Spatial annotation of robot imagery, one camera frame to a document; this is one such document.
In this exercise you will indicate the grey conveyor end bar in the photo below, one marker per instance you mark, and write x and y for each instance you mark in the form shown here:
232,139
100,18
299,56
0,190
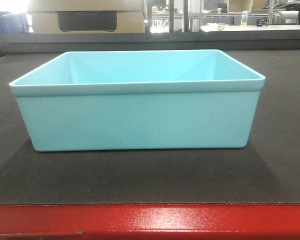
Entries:
220,40

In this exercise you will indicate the blue crate background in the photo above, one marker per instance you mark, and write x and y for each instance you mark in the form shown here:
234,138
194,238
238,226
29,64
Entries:
13,23

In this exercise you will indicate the light blue plastic bin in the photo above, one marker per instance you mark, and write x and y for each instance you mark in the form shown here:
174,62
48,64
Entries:
126,100

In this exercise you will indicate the beige cardboard box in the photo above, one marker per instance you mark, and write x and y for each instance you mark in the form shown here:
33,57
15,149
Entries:
87,16

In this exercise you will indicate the clear plastic bottle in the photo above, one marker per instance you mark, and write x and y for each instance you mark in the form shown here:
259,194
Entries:
244,19

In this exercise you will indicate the red conveyor frame edge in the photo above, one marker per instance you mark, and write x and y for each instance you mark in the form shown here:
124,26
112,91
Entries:
150,222

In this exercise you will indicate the white background table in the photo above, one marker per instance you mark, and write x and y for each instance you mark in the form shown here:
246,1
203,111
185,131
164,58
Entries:
222,27

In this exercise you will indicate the grey conveyor belt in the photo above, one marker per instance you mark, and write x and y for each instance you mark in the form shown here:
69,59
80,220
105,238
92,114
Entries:
266,171

